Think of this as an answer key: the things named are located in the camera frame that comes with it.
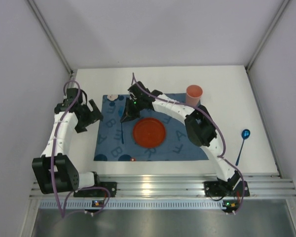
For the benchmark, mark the red round plate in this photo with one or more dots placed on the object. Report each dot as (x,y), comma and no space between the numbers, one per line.
(149,133)

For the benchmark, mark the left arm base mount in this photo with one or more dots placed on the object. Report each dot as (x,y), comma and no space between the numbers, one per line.
(104,190)

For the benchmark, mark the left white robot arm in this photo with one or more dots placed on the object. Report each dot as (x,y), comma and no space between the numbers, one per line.
(54,169)

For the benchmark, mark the perforated cable tray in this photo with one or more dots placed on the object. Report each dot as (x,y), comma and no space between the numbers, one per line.
(136,204)

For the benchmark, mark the blue spoon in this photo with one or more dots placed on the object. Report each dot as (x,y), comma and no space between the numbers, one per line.
(245,135)

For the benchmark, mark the pink plastic cup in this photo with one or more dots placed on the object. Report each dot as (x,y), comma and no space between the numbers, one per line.
(193,95)

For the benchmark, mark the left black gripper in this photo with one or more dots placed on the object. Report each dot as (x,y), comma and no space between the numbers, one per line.
(88,116)

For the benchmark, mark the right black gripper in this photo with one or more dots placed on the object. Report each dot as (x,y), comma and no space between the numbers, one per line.
(131,111)

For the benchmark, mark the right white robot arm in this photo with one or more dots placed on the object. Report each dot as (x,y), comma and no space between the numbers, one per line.
(201,129)

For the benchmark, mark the blue letter-print placemat cloth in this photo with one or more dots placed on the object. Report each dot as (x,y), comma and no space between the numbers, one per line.
(176,146)

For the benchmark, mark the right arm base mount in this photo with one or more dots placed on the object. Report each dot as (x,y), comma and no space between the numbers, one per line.
(215,189)

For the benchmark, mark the aluminium mounting rail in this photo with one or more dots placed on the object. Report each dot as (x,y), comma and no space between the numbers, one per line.
(192,186)

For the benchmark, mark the blue fork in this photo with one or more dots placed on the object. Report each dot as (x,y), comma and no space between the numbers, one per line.
(120,113)

